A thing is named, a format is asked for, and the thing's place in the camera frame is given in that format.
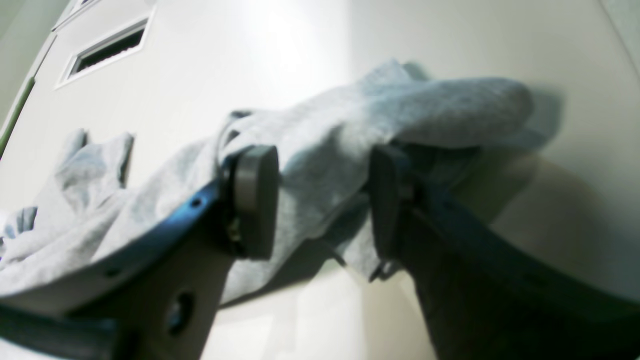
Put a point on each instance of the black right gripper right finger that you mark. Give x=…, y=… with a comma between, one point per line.
x=481, y=297

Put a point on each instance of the grey t-shirt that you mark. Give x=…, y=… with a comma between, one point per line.
x=84, y=212

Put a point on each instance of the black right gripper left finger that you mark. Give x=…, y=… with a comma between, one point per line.
x=157, y=297

